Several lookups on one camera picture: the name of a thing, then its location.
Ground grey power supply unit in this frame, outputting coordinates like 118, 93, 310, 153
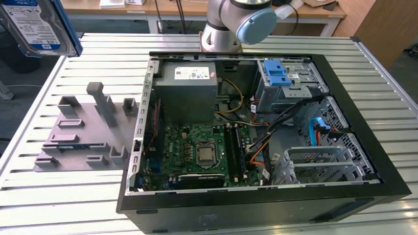
153, 62, 219, 125

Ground black cable bundle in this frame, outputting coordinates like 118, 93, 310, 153
247, 96, 325, 157

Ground orange wires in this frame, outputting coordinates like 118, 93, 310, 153
249, 150, 266, 166

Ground wooden desk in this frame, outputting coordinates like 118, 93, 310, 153
60, 0, 348, 37

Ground CPU socket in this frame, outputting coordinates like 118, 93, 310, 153
194, 141, 219, 170

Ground grey parts rack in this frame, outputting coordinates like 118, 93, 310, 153
32, 82, 142, 173

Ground black waste bin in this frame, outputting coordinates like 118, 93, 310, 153
4, 46, 43, 74

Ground grey desk foot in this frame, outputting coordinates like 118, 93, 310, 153
0, 80, 15, 100

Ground hard disk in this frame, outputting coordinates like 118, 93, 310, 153
0, 0, 83, 58

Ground wooden cabinet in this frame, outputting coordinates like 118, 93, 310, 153
333, 0, 418, 69

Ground black open PC case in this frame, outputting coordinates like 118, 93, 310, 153
116, 50, 413, 235

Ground silver CPU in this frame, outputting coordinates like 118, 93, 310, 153
198, 147, 215, 163

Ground black graphics card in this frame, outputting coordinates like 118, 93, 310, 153
178, 173, 226, 189

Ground black power wire connector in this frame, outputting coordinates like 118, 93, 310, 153
319, 127, 349, 139

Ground green motherboard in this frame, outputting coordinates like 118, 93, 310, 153
146, 123, 262, 190

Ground metal optical drive cage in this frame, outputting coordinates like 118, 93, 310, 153
254, 58, 329, 113

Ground blue data wire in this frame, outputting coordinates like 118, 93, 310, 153
307, 117, 327, 147

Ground brown cardboard piece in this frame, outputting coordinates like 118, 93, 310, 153
302, 0, 337, 12

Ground metal disk bay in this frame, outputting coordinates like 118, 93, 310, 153
270, 146, 382, 186

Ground yellow wire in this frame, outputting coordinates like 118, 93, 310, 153
215, 78, 245, 115

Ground blue plastic drive latch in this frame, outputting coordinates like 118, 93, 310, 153
263, 60, 293, 87

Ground black chair base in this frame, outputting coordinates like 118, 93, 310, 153
404, 43, 418, 57

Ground black RAM slot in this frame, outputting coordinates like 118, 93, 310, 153
223, 124, 238, 181

